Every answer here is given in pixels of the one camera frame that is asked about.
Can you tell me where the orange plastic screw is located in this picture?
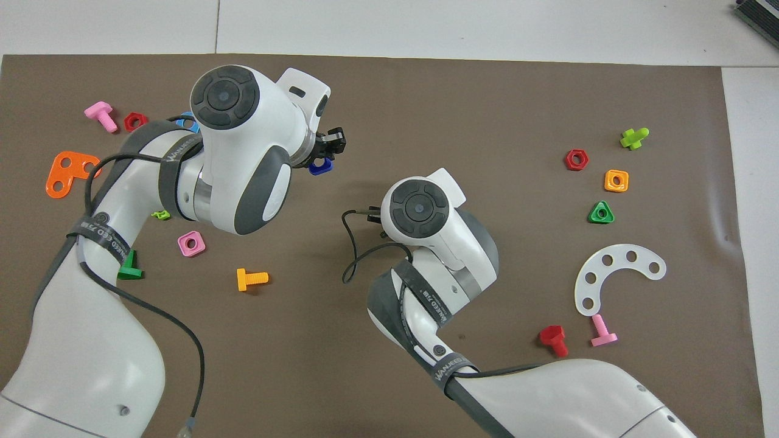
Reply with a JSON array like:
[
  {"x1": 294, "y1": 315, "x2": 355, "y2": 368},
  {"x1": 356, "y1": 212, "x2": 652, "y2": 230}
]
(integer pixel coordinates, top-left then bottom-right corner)
[{"x1": 237, "y1": 268, "x2": 269, "y2": 292}]

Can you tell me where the pink square plastic nut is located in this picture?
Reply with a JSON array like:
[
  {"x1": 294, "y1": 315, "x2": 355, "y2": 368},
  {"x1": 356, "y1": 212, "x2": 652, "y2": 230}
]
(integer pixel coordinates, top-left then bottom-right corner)
[{"x1": 177, "y1": 231, "x2": 206, "y2": 257}]

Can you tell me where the red plastic screw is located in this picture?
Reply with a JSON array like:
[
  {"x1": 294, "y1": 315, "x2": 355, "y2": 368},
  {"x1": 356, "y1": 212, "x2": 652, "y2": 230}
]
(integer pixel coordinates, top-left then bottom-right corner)
[{"x1": 539, "y1": 325, "x2": 570, "y2": 358}]

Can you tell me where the pink plastic screw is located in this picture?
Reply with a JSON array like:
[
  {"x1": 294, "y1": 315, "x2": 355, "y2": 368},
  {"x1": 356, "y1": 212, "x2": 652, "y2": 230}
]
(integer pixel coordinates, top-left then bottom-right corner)
[
  {"x1": 590, "y1": 314, "x2": 619, "y2": 348},
  {"x1": 84, "y1": 101, "x2": 119, "y2": 133}
]

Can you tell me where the dark green plastic screw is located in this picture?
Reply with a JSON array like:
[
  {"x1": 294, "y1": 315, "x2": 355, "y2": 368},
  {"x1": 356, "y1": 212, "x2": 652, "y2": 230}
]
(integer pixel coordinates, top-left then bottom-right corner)
[{"x1": 117, "y1": 249, "x2": 144, "y2": 280}]

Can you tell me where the lime cross-head plastic screw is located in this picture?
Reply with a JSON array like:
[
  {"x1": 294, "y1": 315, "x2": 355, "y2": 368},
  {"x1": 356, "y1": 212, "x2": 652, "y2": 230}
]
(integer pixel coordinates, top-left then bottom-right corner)
[{"x1": 620, "y1": 127, "x2": 650, "y2": 151}]

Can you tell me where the brown table mat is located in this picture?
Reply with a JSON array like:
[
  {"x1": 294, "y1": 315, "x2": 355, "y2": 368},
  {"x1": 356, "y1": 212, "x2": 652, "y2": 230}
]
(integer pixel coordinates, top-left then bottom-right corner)
[{"x1": 0, "y1": 54, "x2": 764, "y2": 438}]

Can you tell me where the white curved perforated plate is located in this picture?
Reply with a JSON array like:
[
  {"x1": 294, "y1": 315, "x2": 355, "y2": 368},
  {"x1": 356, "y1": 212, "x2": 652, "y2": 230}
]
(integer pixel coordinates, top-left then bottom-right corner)
[{"x1": 574, "y1": 244, "x2": 668, "y2": 318}]

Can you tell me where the orange angled plastic plate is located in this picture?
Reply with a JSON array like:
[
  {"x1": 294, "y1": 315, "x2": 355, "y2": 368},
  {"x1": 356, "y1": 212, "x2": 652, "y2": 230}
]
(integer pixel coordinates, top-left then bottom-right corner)
[{"x1": 46, "y1": 151, "x2": 102, "y2": 200}]

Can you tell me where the grey ribbed electronic device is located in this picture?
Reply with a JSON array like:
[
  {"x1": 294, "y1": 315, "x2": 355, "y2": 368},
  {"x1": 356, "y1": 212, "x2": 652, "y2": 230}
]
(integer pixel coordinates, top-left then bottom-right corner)
[{"x1": 733, "y1": 0, "x2": 779, "y2": 49}]

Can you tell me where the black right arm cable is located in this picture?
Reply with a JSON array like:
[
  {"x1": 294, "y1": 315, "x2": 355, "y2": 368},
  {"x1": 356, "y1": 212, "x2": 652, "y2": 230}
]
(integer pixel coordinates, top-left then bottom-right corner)
[{"x1": 341, "y1": 209, "x2": 416, "y2": 285}]

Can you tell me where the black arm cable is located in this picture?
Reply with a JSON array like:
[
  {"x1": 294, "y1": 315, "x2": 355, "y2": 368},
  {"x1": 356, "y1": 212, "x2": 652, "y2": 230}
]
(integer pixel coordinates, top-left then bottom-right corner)
[
  {"x1": 82, "y1": 116, "x2": 206, "y2": 438},
  {"x1": 341, "y1": 209, "x2": 416, "y2": 285}
]

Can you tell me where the black velcro cable strap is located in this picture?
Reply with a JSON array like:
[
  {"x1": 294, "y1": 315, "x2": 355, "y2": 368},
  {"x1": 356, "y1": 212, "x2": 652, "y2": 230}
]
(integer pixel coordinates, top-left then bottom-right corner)
[
  {"x1": 157, "y1": 135, "x2": 204, "y2": 215},
  {"x1": 66, "y1": 212, "x2": 132, "y2": 269},
  {"x1": 428, "y1": 355, "x2": 480, "y2": 390},
  {"x1": 393, "y1": 260, "x2": 456, "y2": 326}
]

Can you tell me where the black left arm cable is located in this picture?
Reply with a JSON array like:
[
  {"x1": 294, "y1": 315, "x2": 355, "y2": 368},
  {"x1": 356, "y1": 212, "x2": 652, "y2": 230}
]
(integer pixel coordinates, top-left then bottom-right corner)
[{"x1": 82, "y1": 116, "x2": 206, "y2": 438}]

